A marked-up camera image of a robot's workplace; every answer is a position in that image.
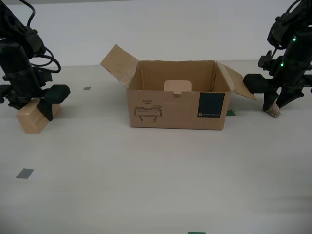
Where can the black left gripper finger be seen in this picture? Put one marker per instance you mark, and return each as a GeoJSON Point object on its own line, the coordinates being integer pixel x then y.
{"type": "Point", "coordinates": [12, 101]}
{"type": "Point", "coordinates": [57, 93]}

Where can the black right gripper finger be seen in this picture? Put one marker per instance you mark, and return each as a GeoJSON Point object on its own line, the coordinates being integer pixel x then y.
{"type": "Point", "coordinates": [256, 83]}
{"type": "Point", "coordinates": [290, 95]}

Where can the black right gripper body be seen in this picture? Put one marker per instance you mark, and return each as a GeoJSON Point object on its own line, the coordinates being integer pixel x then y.
{"type": "Point", "coordinates": [290, 79]}

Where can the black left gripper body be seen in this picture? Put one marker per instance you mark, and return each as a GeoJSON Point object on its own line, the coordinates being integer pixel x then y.
{"type": "Point", "coordinates": [26, 87]}

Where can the speckled granite rock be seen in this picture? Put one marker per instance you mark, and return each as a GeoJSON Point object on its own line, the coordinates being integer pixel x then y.
{"type": "Point", "coordinates": [274, 111]}

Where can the light wooden block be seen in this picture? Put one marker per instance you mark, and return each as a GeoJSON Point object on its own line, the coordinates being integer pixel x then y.
{"type": "Point", "coordinates": [30, 119]}

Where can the brown cardboard box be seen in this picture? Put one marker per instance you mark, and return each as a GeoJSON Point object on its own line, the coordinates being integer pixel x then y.
{"type": "Point", "coordinates": [178, 112]}

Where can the grey tape marker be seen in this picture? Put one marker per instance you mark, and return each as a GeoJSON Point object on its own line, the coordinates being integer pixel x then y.
{"type": "Point", "coordinates": [25, 173]}
{"type": "Point", "coordinates": [87, 88]}

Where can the green tape marker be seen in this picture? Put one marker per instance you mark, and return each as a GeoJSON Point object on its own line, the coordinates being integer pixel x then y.
{"type": "Point", "coordinates": [231, 113]}
{"type": "Point", "coordinates": [196, 232]}

